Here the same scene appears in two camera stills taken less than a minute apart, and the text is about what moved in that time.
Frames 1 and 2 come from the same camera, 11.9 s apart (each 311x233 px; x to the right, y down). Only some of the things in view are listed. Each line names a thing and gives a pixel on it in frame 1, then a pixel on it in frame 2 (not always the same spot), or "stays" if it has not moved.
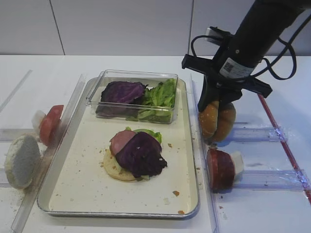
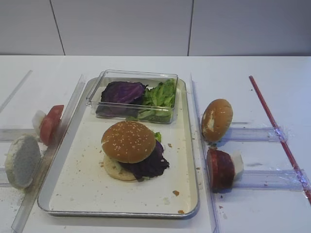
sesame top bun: (208, 119) → (128, 141)
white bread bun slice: (22, 161) stays
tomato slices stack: (49, 124) stays
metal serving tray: (78, 185) stays
